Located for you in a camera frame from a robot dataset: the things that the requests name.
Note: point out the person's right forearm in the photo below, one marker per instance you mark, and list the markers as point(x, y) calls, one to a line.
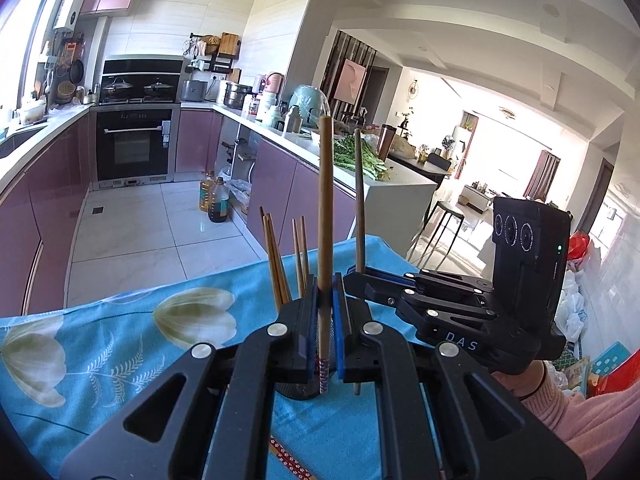
point(600, 425)

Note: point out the black built-in oven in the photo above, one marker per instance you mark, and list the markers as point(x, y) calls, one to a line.
point(135, 145)

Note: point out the woven bamboo basket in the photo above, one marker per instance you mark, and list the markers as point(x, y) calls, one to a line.
point(65, 92)

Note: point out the dark dining table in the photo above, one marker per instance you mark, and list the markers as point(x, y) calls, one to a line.
point(420, 166)

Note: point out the clear food bag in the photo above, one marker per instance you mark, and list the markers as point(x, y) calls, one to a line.
point(404, 145)

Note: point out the white bowl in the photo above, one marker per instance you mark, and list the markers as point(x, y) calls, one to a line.
point(32, 112)

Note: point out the clear plastic bag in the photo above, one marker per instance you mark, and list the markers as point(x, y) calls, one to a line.
point(240, 195)

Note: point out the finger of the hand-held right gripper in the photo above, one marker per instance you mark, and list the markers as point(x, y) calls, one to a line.
point(460, 287)
point(380, 290)

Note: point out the white water heater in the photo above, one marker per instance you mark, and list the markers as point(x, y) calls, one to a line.
point(72, 0)

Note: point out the silver countertop appliance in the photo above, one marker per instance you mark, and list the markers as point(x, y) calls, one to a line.
point(194, 91)

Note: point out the yellow cooking oil bottle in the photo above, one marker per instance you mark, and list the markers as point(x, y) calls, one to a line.
point(205, 195)

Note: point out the black wall rack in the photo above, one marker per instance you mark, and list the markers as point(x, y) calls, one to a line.
point(215, 52)

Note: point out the blue plastic basket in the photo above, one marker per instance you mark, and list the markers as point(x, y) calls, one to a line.
point(610, 365)

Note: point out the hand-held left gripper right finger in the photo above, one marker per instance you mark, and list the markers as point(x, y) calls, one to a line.
point(341, 332)

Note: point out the dark slatted partition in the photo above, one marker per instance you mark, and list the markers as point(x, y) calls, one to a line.
point(360, 50)

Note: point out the kitchen sink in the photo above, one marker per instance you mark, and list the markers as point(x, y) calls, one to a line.
point(20, 140)

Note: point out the potted plant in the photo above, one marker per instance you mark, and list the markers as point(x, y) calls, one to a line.
point(406, 125)

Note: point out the stainless steel thermos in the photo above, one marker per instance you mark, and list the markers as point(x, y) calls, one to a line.
point(293, 120)

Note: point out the dark brown chopstick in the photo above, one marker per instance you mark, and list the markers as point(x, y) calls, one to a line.
point(359, 200)

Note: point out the purple lower kitchen cabinets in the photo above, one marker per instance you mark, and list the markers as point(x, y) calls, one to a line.
point(295, 185)
point(45, 200)

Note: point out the wooden chopstick red patterned end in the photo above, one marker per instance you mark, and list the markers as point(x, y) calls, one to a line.
point(290, 460)
point(280, 260)
point(298, 260)
point(325, 185)

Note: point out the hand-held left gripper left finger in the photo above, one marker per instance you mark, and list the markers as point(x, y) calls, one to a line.
point(312, 332)

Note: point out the black frying pan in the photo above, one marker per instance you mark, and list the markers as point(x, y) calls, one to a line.
point(77, 71)

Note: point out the red plastic bag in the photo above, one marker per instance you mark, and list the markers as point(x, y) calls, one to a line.
point(579, 245)

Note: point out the black round stool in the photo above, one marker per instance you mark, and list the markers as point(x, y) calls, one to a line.
point(445, 208)

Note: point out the pink kettle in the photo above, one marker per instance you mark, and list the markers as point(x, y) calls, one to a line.
point(273, 82)

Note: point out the wall clock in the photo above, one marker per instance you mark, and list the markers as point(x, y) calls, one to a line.
point(415, 89)

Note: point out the kitchen window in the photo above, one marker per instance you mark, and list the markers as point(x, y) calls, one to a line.
point(20, 35)

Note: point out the black mesh holder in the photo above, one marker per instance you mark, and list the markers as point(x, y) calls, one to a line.
point(297, 391)

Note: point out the stainless steel pot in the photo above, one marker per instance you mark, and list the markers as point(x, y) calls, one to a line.
point(236, 95)

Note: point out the pink wall picture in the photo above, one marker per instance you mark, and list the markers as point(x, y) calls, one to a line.
point(349, 82)

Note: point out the white plastic bags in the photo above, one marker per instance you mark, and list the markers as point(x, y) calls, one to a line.
point(570, 310)

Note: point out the red plastic stool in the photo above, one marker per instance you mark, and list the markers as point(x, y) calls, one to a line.
point(625, 377)

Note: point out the mint green appliance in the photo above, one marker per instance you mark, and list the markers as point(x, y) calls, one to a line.
point(307, 102)

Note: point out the green leafy vegetables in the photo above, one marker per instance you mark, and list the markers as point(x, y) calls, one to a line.
point(367, 160)

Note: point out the brown tumbler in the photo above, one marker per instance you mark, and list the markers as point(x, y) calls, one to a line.
point(386, 142)

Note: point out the bundle of wooden chopsticks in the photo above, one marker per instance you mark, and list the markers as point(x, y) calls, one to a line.
point(305, 250)

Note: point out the dark oil bottle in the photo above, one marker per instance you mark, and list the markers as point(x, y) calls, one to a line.
point(220, 205)

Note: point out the lidded wok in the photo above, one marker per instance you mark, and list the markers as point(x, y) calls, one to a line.
point(160, 89)
point(117, 87)

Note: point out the person's right hand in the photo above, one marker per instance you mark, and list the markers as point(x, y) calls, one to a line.
point(515, 380)

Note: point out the blue floral tablecloth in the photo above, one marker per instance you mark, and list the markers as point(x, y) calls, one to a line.
point(125, 345)

